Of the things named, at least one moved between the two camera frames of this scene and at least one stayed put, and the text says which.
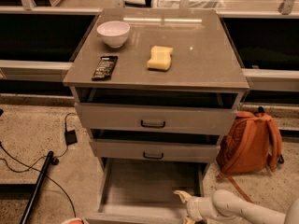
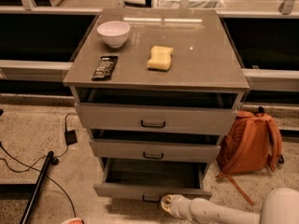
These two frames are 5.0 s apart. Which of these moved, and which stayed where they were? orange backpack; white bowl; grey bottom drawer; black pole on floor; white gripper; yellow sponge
Moved: grey bottom drawer; white gripper
Stayed: black pole on floor; white bowl; yellow sponge; orange backpack
